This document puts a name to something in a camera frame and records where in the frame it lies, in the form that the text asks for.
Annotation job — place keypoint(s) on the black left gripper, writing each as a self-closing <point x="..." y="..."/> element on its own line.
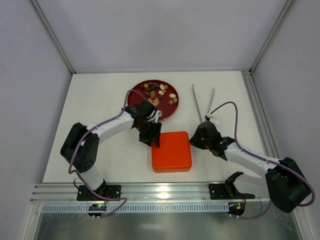
<point x="150" y="135"/>

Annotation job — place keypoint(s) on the aluminium frame post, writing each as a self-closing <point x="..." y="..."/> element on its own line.
<point x="276" y="27"/>
<point x="52" y="35"/>

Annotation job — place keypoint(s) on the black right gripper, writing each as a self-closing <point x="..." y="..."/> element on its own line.
<point x="200" y="135"/>

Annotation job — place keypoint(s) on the silver metal tongs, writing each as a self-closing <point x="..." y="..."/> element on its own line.
<point x="203" y="103"/>

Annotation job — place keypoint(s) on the left aluminium frame post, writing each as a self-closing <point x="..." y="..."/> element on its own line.
<point x="52" y="35"/>

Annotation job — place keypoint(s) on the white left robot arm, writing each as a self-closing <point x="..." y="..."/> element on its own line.
<point x="80" y="148"/>

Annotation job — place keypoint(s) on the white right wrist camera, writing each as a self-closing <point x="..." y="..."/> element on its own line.
<point x="214" y="120"/>

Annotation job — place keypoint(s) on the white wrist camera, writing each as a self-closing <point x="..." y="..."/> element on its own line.
<point x="214" y="120"/>
<point x="154" y="116"/>

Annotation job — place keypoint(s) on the right aluminium frame post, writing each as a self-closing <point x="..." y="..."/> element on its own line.
<point x="276" y="27"/>

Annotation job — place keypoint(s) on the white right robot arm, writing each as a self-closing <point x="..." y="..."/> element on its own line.
<point x="278" y="180"/>

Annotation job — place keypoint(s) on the round dark red tray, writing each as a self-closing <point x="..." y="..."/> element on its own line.
<point x="162" y="102"/>

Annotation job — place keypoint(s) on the perforated cable duct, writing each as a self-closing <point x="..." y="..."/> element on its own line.
<point x="136" y="207"/>

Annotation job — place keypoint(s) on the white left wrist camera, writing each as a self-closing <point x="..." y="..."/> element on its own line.
<point x="154" y="116"/>

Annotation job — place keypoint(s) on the orange box lid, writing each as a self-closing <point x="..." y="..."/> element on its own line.
<point x="173" y="154"/>

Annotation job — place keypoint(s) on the aluminium mounting rail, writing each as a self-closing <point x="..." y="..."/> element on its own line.
<point x="67" y="192"/>

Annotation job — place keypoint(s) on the brown chocolate on centre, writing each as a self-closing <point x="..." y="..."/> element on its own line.
<point x="153" y="95"/>

